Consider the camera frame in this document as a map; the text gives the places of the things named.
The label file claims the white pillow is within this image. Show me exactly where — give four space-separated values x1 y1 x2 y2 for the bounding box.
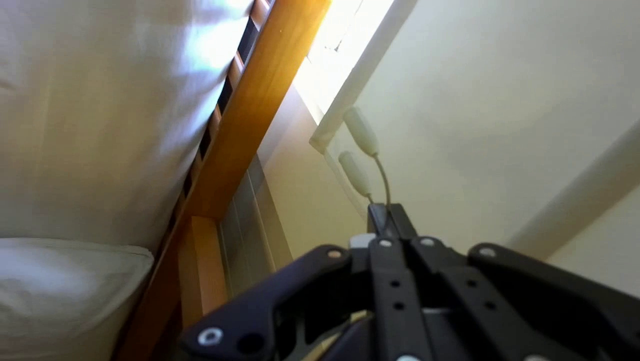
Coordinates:
0 239 154 361

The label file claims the white upper bunk mattress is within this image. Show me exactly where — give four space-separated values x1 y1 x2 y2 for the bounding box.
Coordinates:
0 0 251 248

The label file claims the wooden bunk bed frame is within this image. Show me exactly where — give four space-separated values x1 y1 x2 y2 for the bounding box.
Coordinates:
114 0 331 361

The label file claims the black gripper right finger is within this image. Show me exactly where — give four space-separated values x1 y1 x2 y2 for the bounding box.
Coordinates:
385 204 640 361

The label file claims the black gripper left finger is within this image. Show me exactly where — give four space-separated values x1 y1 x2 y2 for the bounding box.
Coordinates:
180 203 427 361

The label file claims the white roman window blind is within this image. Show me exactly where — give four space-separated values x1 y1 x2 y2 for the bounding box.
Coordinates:
260 0 640 291

